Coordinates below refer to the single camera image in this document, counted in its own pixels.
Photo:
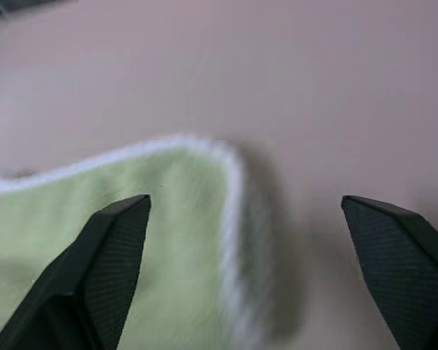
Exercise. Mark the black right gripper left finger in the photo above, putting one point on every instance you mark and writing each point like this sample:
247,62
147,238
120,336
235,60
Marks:
95,277

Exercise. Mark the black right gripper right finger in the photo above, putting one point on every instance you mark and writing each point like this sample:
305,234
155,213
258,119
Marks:
405,270

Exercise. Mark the light green towel white trim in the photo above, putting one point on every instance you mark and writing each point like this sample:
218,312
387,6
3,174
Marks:
182,226

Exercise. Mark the dark object at table edge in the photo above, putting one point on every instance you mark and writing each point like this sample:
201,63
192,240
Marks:
7,5

